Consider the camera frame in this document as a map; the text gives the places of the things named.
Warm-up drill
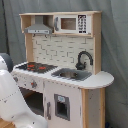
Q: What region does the wooden toy kitchen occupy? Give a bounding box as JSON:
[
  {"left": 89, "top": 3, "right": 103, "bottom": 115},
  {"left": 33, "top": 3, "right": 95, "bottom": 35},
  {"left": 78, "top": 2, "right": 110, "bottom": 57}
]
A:
[{"left": 13, "top": 11, "right": 114, "bottom": 128}]

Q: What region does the grey ice dispenser panel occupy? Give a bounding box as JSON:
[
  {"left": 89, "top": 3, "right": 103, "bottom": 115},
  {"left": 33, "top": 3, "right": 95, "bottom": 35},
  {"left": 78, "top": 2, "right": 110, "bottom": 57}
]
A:
[{"left": 54, "top": 94, "right": 70, "bottom": 120}]

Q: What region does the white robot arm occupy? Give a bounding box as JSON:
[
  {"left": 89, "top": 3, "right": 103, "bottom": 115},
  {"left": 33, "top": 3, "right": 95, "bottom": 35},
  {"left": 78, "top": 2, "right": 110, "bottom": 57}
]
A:
[{"left": 0, "top": 53, "right": 48, "bottom": 128}]

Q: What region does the grey range hood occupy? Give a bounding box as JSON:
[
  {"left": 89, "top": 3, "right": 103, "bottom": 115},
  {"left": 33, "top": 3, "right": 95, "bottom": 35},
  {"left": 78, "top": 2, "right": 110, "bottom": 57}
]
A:
[{"left": 24, "top": 16, "right": 52, "bottom": 34}]

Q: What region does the right stove knob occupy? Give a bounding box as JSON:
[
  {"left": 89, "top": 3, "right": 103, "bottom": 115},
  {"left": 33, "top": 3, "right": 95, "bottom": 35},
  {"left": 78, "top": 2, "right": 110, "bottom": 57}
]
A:
[{"left": 31, "top": 81, "right": 37, "bottom": 88}]

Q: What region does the toy microwave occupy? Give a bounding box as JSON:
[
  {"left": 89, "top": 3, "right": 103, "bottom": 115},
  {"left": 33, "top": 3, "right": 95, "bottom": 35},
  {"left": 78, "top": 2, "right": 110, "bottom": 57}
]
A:
[{"left": 54, "top": 15, "right": 92, "bottom": 34}]

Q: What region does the grey toy sink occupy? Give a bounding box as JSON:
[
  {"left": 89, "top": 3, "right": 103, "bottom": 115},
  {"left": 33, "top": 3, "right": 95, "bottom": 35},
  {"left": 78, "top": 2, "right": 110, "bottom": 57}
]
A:
[{"left": 52, "top": 68, "right": 92, "bottom": 81}]

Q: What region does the black toy stovetop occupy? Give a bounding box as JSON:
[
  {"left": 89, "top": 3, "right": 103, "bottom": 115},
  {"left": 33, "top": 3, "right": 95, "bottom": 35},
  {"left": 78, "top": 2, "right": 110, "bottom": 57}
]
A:
[{"left": 18, "top": 62, "right": 55, "bottom": 74}]

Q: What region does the black toy faucet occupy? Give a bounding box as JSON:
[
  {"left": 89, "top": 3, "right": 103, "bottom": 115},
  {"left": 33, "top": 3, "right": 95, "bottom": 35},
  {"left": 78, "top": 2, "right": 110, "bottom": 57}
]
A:
[{"left": 76, "top": 51, "right": 93, "bottom": 70}]

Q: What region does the white cabinet door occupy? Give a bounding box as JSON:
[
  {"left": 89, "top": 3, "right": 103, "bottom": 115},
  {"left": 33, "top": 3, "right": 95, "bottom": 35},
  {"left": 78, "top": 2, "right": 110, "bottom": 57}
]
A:
[{"left": 44, "top": 81, "right": 82, "bottom": 128}]

